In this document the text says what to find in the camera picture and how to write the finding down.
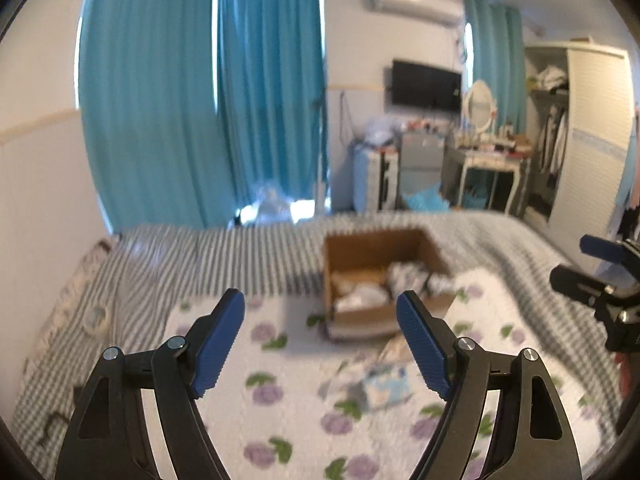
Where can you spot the white oval mirror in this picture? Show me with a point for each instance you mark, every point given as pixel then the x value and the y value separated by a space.
pixel 479 105

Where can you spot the brown cardboard box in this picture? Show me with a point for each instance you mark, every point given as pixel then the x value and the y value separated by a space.
pixel 365 320

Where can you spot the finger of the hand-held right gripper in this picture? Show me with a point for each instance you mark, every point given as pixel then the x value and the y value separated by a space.
pixel 575 282
pixel 602 247

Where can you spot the light blue storage cabinet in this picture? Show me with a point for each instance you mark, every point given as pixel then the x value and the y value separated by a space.
pixel 367 180

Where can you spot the short teal curtain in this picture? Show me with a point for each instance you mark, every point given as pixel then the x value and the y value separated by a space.
pixel 492 55

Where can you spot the tape roll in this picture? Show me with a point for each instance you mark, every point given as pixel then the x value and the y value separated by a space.
pixel 96 319

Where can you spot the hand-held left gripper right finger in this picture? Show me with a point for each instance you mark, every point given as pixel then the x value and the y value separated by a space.
pixel 422 342

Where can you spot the light blue cloth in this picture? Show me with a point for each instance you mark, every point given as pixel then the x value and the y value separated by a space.
pixel 387 387

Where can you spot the white plastic bag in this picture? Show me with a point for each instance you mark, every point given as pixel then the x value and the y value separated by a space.
pixel 380 132

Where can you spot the white dressing table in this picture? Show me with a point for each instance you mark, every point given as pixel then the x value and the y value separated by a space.
pixel 492 162

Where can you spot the white floral blanket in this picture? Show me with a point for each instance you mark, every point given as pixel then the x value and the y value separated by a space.
pixel 280 400

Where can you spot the grey patterned cloth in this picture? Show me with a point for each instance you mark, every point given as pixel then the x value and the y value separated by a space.
pixel 407 275

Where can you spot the blue plastic bag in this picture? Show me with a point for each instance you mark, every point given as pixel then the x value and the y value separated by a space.
pixel 427 199

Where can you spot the patterned pillow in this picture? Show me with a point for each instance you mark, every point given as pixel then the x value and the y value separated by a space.
pixel 65 305

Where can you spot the white wardrobe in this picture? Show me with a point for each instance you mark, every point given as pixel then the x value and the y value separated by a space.
pixel 595 135

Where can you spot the hanging clothes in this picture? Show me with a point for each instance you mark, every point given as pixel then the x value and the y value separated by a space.
pixel 552 140

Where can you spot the cosmetics on dressing table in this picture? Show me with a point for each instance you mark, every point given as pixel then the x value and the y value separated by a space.
pixel 495 141

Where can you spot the black wall television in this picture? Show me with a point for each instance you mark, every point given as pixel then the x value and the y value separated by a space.
pixel 425 84

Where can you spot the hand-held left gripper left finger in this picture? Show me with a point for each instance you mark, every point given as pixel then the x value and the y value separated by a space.
pixel 217 340

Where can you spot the narrow teal curtain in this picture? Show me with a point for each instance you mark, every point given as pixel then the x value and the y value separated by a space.
pixel 272 90

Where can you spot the pale patterned cloth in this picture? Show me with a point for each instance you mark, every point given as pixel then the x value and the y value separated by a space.
pixel 350 375

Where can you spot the folded clothes pile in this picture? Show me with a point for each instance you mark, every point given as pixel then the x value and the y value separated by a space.
pixel 550 80

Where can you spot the grey cabinet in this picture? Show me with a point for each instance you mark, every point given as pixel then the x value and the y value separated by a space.
pixel 420 160

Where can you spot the clear plastic bag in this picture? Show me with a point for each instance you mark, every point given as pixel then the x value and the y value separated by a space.
pixel 272 205

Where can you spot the grey striped bed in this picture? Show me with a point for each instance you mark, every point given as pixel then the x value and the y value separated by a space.
pixel 225 255

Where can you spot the white cloth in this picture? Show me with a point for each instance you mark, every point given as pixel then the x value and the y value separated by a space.
pixel 357 290

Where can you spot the wide teal curtain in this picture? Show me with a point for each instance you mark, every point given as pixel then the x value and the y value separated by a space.
pixel 150 100

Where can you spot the white air conditioner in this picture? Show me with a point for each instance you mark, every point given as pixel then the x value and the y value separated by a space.
pixel 412 5

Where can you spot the dark standing pole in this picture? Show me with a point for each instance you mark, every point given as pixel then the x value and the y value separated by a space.
pixel 321 150

